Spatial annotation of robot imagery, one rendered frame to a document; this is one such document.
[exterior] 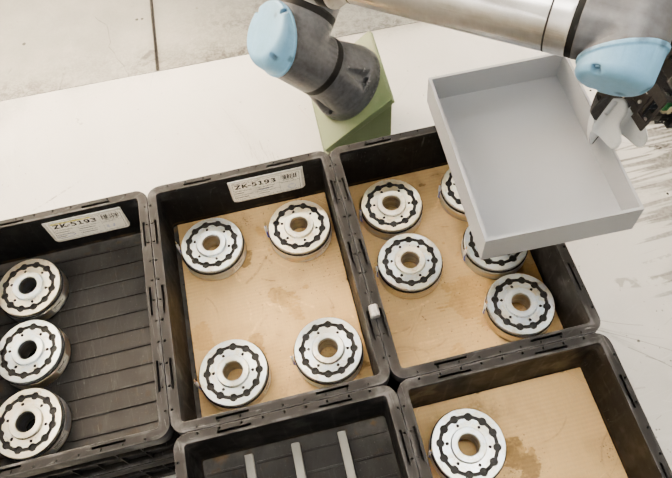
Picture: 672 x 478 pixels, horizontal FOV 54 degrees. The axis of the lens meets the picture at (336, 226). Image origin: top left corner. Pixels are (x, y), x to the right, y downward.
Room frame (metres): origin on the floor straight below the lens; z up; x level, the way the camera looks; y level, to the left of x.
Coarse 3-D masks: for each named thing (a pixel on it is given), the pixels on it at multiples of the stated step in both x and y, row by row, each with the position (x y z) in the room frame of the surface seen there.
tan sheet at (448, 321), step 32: (352, 192) 0.63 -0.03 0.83; (448, 224) 0.55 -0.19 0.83; (448, 256) 0.49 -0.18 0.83; (384, 288) 0.44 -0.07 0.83; (448, 288) 0.43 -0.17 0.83; (480, 288) 0.42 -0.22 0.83; (416, 320) 0.38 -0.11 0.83; (448, 320) 0.38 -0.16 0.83; (480, 320) 0.37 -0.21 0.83; (416, 352) 0.33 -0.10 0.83; (448, 352) 0.33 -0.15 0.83
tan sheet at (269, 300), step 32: (192, 224) 0.60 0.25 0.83; (256, 224) 0.59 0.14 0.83; (256, 256) 0.53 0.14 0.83; (320, 256) 0.51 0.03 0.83; (192, 288) 0.48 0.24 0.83; (224, 288) 0.47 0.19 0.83; (256, 288) 0.47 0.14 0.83; (288, 288) 0.46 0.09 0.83; (320, 288) 0.45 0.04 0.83; (192, 320) 0.42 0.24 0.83; (224, 320) 0.42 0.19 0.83; (256, 320) 0.41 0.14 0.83; (288, 320) 0.41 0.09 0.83; (352, 320) 0.39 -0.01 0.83; (288, 352) 0.35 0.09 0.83; (288, 384) 0.30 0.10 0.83
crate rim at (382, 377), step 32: (288, 160) 0.64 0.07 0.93; (320, 160) 0.64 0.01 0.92; (160, 192) 0.61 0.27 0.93; (160, 256) 0.49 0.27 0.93; (352, 256) 0.46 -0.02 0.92; (160, 288) 0.44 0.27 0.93; (160, 320) 0.39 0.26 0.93; (384, 352) 0.30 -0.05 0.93; (352, 384) 0.26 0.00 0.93; (384, 384) 0.26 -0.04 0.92
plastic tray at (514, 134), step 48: (432, 96) 0.62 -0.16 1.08; (480, 96) 0.63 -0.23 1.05; (528, 96) 0.62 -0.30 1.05; (576, 96) 0.59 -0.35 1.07; (480, 144) 0.55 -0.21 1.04; (528, 144) 0.54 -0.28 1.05; (576, 144) 0.53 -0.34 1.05; (480, 192) 0.47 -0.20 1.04; (528, 192) 0.46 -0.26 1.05; (576, 192) 0.45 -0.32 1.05; (624, 192) 0.43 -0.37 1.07; (480, 240) 0.39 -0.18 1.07; (528, 240) 0.38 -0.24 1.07
